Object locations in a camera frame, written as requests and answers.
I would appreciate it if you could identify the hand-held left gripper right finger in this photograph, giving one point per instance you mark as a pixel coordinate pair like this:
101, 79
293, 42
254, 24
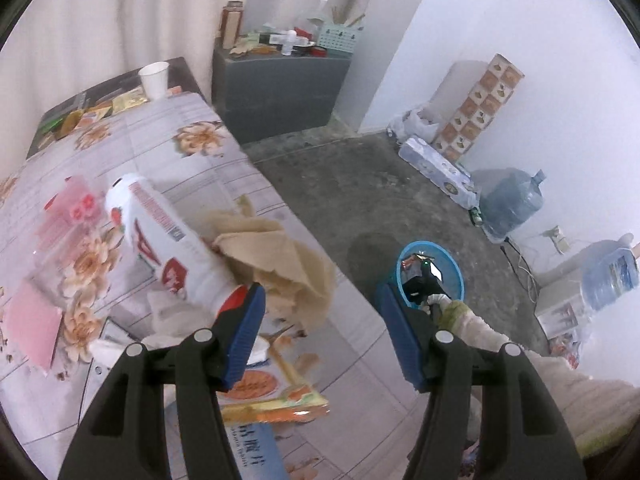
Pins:
400, 340

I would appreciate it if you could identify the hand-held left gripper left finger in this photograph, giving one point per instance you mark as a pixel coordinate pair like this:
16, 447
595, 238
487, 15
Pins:
245, 340

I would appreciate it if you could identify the blue plastic waste basket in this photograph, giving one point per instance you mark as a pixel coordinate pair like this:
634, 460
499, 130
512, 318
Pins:
452, 280

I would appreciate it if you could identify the orange snack packet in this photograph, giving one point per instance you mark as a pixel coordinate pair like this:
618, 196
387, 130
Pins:
280, 400

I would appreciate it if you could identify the beige cloth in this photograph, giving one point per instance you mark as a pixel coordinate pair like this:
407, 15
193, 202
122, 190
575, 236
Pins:
295, 265

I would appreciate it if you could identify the white bottle with red cap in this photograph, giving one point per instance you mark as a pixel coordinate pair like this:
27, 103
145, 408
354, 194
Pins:
165, 245

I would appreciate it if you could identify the pink sponge packet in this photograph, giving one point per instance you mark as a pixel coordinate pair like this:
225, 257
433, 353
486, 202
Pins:
30, 325

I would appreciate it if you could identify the clear plastic box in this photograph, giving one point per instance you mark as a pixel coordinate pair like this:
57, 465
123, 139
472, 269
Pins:
55, 230

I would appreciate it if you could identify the person's right forearm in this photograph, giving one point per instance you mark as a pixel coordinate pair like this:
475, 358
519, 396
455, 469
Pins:
575, 390

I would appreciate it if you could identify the crumpled white tissue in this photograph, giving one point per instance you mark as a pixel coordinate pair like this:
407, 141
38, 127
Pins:
165, 315

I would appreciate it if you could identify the small green can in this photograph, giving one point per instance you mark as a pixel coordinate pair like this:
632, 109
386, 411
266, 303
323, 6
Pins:
475, 216

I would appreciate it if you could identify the blue leaflet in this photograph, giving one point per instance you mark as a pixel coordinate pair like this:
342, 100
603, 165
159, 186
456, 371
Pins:
255, 450

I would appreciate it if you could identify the blue water jug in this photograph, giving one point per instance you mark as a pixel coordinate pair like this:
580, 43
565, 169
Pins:
607, 270
510, 202

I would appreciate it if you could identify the white box with colourful print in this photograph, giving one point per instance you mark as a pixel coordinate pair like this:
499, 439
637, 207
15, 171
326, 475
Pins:
560, 310

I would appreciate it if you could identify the white plastic bag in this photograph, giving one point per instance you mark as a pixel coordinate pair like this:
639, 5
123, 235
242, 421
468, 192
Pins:
417, 120

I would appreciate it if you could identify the tall patterned cardboard box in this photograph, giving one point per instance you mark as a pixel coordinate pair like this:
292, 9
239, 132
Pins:
480, 105

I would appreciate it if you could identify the grey cabinet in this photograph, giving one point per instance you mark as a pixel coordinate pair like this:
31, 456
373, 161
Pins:
280, 100

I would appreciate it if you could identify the green storage basket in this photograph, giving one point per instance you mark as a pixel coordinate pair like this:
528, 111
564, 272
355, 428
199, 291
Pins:
340, 40

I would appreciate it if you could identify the row of flat snack packets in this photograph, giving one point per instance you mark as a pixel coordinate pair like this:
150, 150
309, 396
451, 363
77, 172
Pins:
125, 101

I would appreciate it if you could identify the small white bottle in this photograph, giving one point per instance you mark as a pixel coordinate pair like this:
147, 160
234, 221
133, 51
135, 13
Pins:
287, 42

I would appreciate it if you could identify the white paper cup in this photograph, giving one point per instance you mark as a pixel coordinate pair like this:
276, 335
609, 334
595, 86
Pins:
154, 80

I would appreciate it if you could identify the cream curtain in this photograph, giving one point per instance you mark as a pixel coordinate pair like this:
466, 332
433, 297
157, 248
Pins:
125, 10

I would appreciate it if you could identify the white wall plug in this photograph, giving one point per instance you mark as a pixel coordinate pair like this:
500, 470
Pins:
555, 239

